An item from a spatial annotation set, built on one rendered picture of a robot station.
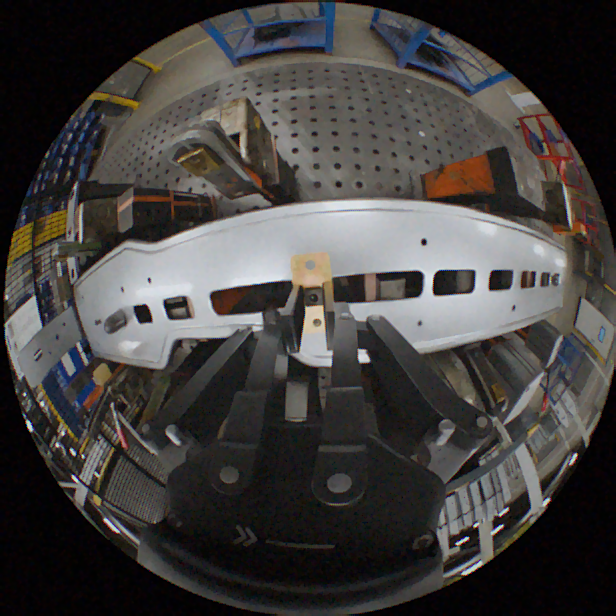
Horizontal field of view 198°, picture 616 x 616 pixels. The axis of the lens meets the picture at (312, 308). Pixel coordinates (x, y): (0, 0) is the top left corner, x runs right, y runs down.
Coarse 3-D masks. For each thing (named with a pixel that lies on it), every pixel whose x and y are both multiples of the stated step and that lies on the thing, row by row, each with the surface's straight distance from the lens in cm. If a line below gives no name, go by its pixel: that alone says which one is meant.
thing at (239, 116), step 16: (208, 112) 23; (224, 112) 21; (240, 112) 20; (256, 112) 24; (224, 128) 20; (240, 128) 19; (256, 128) 22; (240, 144) 18; (256, 144) 21; (272, 144) 30; (256, 160) 20; (272, 160) 27; (272, 176) 26; (288, 176) 41; (272, 192) 37; (288, 192) 40
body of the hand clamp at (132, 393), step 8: (128, 368) 55; (136, 368) 55; (144, 368) 56; (120, 376) 54; (128, 376) 53; (136, 376) 55; (144, 376) 56; (152, 376) 58; (120, 384) 52; (128, 384) 53; (136, 384) 55; (144, 384) 56; (120, 392) 52; (128, 392) 53; (136, 392) 55; (120, 400) 58; (128, 400) 54
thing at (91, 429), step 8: (104, 392) 54; (104, 400) 51; (112, 400) 52; (96, 408) 54; (104, 408) 51; (96, 416) 51; (104, 416) 52; (80, 424) 51; (88, 424) 53; (96, 424) 51; (88, 432) 52; (96, 432) 52; (96, 440) 53
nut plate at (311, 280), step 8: (296, 256) 20; (304, 256) 20; (312, 256) 20; (320, 256) 20; (328, 256) 20; (296, 264) 20; (304, 264) 20; (320, 264) 20; (328, 264) 20; (296, 272) 20; (304, 272) 20; (312, 272) 20; (320, 272) 20; (328, 272) 20; (296, 280) 20; (304, 280) 20; (312, 280) 20; (320, 280) 20; (328, 280) 20; (304, 288) 20; (312, 288) 20; (320, 288) 20; (304, 296) 20; (320, 296) 20; (312, 304) 20; (320, 304) 20; (312, 312) 21; (320, 312) 21; (312, 320) 22; (304, 328) 22; (312, 328) 22; (320, 328) 22
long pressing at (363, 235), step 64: (128, 256) 34; (192, 256) 24; (256, 256) 21; (384, 256) 21; (448, 256) 25; (512, 256) 35; (128, 320) 39; (192, 320) 27; (256, 320) 23; (448, 320) 27; (512, 320) 40
